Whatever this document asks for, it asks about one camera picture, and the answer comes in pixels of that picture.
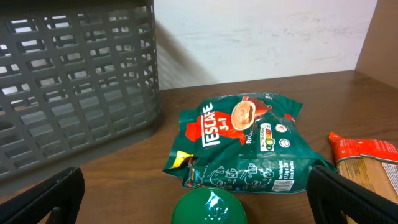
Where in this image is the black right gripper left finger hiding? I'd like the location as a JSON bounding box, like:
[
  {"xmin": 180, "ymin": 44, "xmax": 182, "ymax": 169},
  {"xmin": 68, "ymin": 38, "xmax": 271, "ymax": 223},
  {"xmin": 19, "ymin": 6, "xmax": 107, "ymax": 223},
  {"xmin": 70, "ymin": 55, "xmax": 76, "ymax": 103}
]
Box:
[{"xmin": 1, "ymin": 167, "xmax": 85, "ymax": 224}]

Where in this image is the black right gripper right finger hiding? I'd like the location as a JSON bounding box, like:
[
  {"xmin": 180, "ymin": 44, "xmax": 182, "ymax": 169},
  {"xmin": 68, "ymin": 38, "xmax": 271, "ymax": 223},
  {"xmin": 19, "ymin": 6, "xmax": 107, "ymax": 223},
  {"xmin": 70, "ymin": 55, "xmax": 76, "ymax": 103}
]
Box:
[{"xmin": 306, "ymin": 166, "xmax": 397, "ymax": 224}]

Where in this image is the red spaghetti pasta packet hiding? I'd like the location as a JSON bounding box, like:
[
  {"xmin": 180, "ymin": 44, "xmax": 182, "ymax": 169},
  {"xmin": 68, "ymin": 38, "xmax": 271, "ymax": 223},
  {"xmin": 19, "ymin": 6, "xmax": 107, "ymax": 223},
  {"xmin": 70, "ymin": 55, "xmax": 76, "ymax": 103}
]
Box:
[{"xmin": 328, "ymin": 131, "xmax": 398, "ymax": 224}]

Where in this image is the green Nescafe coffee bag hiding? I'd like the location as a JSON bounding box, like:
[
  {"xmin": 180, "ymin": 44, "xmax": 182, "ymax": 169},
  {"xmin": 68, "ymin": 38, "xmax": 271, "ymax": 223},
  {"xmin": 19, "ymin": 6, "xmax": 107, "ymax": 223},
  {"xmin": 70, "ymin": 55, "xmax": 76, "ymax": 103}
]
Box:
[{"xmin": 163, "ymin": 93, "xmax": 335, "ymax": 194}]

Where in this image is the green lid jar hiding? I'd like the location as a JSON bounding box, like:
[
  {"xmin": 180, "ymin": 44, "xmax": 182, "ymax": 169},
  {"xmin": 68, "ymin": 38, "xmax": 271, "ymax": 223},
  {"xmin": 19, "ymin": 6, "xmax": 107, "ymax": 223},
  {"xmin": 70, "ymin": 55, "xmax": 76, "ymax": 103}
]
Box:
[{"xmin": 170, "ymin": 187, "xmax": 248, "ymax": 224}]

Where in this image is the grey plastic basket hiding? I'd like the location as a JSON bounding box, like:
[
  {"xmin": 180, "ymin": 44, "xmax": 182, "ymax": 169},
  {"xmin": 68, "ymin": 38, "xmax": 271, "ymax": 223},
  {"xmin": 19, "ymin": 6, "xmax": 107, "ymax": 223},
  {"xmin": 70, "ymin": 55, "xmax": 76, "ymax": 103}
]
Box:
[{"xmin": 1, "ymin": 0, "xmax": 160, "ymax": 195}]

